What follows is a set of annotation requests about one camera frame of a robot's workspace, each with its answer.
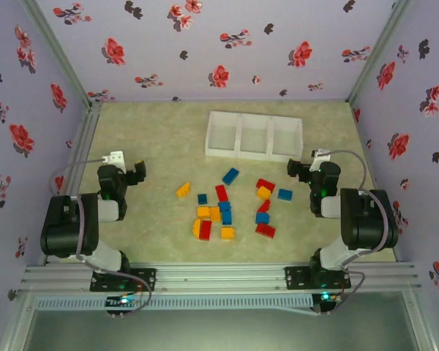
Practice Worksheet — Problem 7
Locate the aluminium frame rail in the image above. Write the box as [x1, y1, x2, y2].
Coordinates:
[40, 102, 103, 266]

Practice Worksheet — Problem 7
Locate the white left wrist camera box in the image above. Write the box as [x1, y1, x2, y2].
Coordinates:
[102, 150, 126, 171]

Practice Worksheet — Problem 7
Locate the aluminium frame post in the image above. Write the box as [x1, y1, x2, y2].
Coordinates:
[0, 290, 36, 351]
[345, 0, 414, 107]
[402, 290, 438, 351]
[20, 0, 96, 107]

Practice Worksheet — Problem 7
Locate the wide aluminium base rail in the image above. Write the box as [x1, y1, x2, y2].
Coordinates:
[20, 263, 424, 293]

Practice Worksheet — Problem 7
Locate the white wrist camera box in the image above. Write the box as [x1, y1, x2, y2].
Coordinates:
[310, 148, 331, 171]
[102, 150, 126, 171]

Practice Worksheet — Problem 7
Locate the long blue lego brick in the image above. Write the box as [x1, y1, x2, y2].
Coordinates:
[222, 167, 240, 186]

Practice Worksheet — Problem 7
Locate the white plastic bin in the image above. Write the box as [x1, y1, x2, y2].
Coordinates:
[204, 110, 242, 159]
[269, 116, 303, 163]
[237, 113, 274, 161]

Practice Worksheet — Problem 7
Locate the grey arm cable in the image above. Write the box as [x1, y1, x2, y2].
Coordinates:
[323, 148, 394, 316]
[50, 156, 153, 315]

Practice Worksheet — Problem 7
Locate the grey slotted cable duct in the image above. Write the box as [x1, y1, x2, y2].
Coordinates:
[34, 295, 314, 312]

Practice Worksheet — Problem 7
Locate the grey right arm cable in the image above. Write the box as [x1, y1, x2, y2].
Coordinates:
[323, 148, 394, 316]

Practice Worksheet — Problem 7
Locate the grey left arm cable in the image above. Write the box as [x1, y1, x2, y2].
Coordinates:
[50, 156, 153, 315]

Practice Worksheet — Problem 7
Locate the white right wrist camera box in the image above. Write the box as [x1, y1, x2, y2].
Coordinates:
[310, 148, 331, 171]

